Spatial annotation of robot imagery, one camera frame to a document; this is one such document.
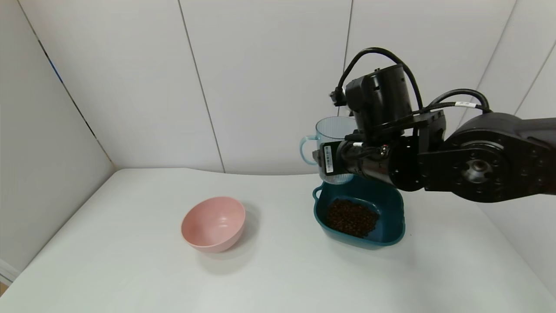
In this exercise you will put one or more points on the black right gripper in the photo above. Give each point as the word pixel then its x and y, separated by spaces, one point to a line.
pixel 328 158

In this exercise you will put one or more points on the coffee bean pile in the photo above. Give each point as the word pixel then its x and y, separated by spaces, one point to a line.
pixel 352 217

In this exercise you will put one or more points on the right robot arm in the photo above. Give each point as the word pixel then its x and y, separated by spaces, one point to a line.
pixel 478 165

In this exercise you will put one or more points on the pink plastic bowl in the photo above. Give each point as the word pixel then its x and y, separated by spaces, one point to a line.
pixel 213 224

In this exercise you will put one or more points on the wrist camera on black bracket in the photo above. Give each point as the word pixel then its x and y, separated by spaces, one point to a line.
pixel 355 93

